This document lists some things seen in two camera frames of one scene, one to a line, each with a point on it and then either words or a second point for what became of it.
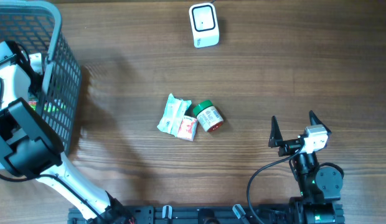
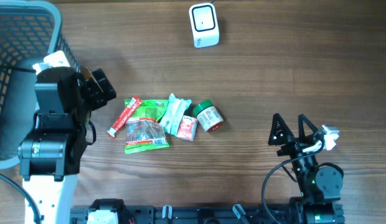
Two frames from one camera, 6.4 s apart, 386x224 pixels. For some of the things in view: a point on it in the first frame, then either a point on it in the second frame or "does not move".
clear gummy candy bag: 33,104 -> 144,135
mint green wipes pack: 174,111 does not move
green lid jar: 210,117 does not move
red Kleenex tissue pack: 187,128 does not move
